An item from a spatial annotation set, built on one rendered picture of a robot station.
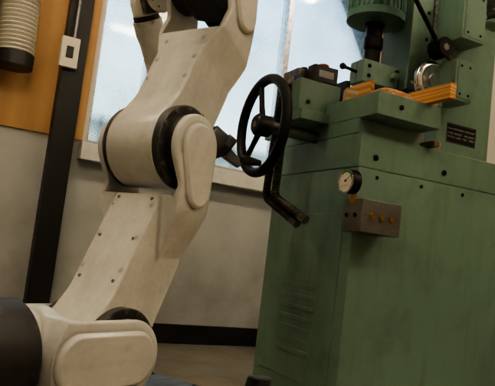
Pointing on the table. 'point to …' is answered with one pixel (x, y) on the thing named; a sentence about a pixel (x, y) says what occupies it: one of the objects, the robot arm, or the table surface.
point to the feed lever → (443, 45)
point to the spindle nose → (373, 40)
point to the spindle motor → (396, 10)
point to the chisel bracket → (371, 70)
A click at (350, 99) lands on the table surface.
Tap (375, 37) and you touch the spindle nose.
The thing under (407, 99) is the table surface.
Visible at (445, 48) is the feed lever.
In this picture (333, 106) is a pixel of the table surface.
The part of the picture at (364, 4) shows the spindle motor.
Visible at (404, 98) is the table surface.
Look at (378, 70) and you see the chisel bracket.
